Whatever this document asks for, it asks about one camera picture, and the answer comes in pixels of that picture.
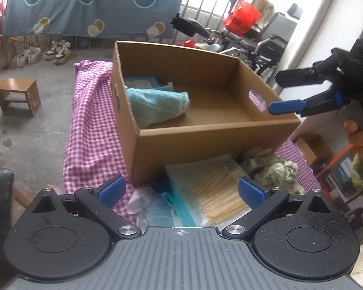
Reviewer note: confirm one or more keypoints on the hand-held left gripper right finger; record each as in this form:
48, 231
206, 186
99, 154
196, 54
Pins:
250, 191

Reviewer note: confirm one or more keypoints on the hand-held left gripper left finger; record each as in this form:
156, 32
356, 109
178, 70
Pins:
111, 189

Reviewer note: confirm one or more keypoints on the person's right hand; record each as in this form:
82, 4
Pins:
361, 140

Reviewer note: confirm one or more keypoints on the teal folded towel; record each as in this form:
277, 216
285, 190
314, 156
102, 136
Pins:
157, 105

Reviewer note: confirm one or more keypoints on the brown and white sneaker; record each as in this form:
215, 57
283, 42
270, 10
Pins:
62, 53
51, 51

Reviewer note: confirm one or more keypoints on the blue wet wipes pack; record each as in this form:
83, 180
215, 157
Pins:
166, 213

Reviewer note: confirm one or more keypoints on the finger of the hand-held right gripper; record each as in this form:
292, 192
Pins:
299, 78
286, 106

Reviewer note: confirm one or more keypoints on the small wooden stool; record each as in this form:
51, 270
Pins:
18, 92

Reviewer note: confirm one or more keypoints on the pink checked tablecloth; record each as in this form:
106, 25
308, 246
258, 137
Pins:
90, 127

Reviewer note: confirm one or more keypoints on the small cardboard box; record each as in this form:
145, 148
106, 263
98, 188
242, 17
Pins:
313, 148

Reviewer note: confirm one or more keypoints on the green white crumpled cloth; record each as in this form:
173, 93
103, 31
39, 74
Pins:
278, 172

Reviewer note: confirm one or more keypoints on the teal bandage box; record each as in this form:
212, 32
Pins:
142, 82

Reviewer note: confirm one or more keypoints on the black padded chair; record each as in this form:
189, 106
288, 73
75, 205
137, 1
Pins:
0, 193

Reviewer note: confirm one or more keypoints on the small red plastic bag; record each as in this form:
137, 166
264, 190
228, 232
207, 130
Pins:
188, 43

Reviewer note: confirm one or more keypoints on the clear plastic packet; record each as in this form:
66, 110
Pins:
217, 187

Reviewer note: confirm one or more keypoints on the orange and black box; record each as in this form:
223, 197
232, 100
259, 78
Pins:
338, 175

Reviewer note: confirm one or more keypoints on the wheelchair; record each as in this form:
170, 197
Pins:
230, 40

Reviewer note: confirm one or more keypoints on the blue circle print bed sheet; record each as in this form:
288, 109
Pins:
78, 12

